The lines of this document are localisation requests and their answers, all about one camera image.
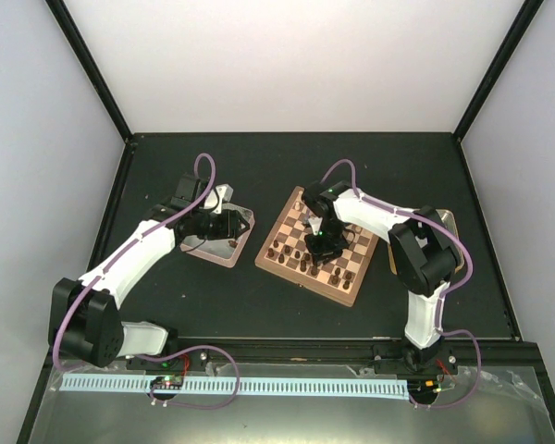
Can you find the pink metal tray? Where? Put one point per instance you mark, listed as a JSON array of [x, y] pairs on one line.
[[217, 251]]

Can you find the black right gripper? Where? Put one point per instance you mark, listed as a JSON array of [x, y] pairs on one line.
[[320, 253]]

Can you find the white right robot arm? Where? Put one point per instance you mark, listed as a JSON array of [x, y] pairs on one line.
[[426, 255]]

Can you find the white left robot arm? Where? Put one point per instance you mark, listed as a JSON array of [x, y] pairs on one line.
[[198, 219]]

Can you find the black frame post left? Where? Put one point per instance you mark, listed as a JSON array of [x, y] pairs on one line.
[[68, 26]]

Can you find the light blue slotted cable duct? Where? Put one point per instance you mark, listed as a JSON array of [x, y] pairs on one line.
[[244, 386]]

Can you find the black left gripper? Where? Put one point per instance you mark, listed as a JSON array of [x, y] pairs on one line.
[[229, 226]]

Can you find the yellow metal tray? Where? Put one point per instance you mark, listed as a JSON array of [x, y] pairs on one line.
[[449, 222]]

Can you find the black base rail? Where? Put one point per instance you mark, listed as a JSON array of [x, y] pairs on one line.
[[386, 356]]

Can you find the wooden chess board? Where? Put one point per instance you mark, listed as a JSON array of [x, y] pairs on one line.
[[289, 229]]

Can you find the black frame post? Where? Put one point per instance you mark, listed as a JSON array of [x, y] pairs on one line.
[[521, 23], [68, 26]]

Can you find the white chess pieces row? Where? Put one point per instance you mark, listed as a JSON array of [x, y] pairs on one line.
[[299, 206]]

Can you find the black frame post right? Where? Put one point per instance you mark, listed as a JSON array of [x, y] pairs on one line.
[[521, 23]]

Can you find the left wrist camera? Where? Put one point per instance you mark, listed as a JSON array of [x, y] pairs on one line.
[[217, 197]]

